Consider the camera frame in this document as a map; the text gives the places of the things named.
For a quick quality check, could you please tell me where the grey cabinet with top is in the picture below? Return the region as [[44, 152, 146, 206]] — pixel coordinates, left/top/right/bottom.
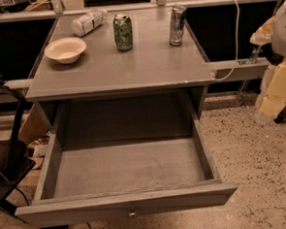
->
[[26, 8, 212, 138]]

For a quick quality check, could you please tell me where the silver blue slim can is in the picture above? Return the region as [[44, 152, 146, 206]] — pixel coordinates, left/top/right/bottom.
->
[[169, 6, 186, 47]]

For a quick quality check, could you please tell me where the open grey top drawer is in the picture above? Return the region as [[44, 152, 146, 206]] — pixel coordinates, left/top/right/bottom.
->
[[8, 90, 240, 229]]

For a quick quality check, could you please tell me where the grey horizontal rail beam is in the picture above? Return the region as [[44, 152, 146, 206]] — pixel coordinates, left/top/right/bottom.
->
[[210, 57, 270, 82]]

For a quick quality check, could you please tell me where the black chair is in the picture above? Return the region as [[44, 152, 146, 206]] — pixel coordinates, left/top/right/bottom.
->
[[0, 79, 35, 214]]

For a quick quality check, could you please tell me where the white cable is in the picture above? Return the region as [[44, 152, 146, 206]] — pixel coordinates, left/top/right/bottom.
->
[[208, 0, 245, 82]]

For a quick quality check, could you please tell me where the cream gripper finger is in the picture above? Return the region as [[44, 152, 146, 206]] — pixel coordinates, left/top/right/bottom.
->
[[255, 61, 286, 124], [249, 17, 275, 46]]

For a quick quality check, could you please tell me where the clear plastic water bottle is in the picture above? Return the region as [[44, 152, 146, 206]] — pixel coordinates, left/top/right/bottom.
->
[[72, 9, 108, 37]]

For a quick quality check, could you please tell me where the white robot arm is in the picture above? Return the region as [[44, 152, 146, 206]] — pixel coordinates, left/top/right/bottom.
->
[[250, 5, 286, 124]]

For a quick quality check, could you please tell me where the green soda can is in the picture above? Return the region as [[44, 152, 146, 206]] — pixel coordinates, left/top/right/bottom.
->
[[113, 14, 133, 50]]

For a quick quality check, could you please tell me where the white bowl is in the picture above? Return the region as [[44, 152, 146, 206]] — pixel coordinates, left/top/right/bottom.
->
[[44, 37, 86, 64]]

